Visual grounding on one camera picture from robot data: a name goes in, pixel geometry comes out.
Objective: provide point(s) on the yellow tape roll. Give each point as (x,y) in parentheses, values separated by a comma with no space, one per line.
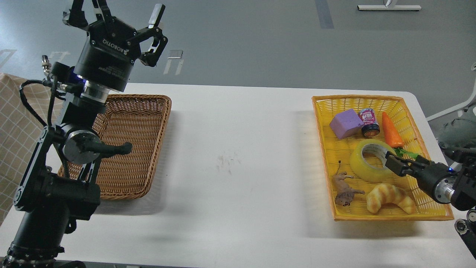
(365,170)

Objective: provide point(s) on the brown toy lion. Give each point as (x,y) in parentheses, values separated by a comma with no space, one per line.
(345,193)

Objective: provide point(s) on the toy croissant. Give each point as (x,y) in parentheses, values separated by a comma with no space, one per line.
(383,194)

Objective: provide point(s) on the white office chair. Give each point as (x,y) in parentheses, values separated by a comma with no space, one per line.
(459,108)

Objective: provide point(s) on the orange toy carrot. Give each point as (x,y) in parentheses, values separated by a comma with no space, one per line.
(393,138)

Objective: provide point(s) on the small pink labelled jar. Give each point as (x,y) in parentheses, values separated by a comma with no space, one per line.
(370,126)

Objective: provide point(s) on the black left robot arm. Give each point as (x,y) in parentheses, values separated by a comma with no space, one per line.
(59,185)

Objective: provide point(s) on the white desk base bar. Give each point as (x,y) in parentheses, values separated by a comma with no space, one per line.
(389,5)

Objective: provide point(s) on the purple foam block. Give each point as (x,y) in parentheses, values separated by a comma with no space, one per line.
(346,124)

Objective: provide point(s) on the yellow plastic basket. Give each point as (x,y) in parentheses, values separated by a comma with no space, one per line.
(334,149)

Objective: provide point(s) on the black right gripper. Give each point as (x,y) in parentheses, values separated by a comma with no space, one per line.
(434,179)

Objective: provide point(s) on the beige checkered cloth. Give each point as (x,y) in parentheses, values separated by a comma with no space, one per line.
(19,131)

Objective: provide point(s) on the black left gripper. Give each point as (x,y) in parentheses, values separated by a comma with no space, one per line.
(108,52)

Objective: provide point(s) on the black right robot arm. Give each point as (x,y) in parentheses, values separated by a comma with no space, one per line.
(464,196)

